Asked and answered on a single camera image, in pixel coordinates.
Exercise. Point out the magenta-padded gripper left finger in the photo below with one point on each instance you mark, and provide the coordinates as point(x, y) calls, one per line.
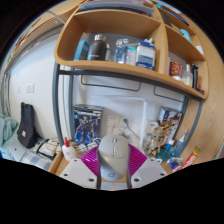
point(75, 171)

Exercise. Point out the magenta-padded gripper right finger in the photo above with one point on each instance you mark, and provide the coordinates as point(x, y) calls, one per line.
point(148, 171)

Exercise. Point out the grey computer mouse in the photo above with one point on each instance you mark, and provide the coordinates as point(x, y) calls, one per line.
point(113, 156)

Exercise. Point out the white pump bottle red cap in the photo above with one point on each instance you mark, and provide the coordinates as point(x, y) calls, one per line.
point(68, 152)

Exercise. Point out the teal round tin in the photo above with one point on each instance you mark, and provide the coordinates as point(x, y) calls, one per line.
point(163, 155)

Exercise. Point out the blue snack packet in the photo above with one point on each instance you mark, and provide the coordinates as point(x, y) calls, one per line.
point(175, 164)

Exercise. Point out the tan robot figure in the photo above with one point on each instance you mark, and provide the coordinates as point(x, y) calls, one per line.
point(151, 140)

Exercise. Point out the blue spray bottle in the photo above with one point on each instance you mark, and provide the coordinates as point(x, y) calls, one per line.
point(180, 145)

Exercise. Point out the red snack can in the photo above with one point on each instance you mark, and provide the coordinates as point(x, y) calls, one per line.
point(190, 158)

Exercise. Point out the blue robot model kit box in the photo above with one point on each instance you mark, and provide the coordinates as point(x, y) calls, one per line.
point(87, 125)

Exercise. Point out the colourful printed box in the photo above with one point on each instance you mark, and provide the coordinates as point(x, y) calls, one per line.
point(170, 116)

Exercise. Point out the black bag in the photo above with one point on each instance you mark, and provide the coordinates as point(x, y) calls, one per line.
point(26, 128)

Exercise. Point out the teal blanket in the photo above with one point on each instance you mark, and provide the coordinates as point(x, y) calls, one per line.
point(7, 130)

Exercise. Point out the white wall socket plate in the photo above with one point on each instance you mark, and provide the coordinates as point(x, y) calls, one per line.
point(128, 122)
point(112, 121)

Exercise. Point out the grey metal desk frame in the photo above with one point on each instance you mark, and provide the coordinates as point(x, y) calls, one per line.
point(55, 100)

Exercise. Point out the white wall switch plate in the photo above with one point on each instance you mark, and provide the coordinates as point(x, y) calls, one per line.
point(30, 88)

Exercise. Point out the wooden wall shelf unit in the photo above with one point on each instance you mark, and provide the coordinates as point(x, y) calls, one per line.
point(100, 67)

